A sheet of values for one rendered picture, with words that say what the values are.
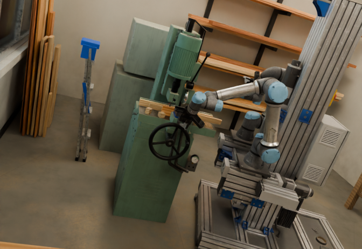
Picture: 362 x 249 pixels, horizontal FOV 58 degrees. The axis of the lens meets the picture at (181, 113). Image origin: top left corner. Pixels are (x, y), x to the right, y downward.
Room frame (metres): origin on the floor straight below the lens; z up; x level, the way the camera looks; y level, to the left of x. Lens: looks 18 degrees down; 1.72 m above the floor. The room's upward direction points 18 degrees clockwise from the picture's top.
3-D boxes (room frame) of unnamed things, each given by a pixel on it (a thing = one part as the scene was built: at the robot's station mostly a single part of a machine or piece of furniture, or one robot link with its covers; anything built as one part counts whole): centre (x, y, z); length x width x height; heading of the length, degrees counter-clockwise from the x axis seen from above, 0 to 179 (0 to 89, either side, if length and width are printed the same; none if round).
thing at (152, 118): (2.34, 0.01, 0.87); 0.61 x 0.30 x 0.06; 104
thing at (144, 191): (2.54, 0.13, 0.35); 0.58 x 0.45 x 0.71; 14
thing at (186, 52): (2.43, 0.10, 1.35); 0.18 x 0.18 x 0.31
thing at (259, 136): (2.16, -0.60, 0.98); 0.13 x 0.12 x 0.14; 11
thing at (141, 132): (2.54, 0.13, 0.76); 0.57 x 0.45 x 0.09; 14
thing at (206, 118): (2.46, -0.04, 0.92); 0.60 x 0.02 x 0.04; 104
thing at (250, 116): (2.66, -0.58, 0.98); 0.13 x 0.12 x 0.14; 107
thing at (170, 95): (2.45, 0.10, 1.03); 0.14 x 0.07 x 0.09; 14
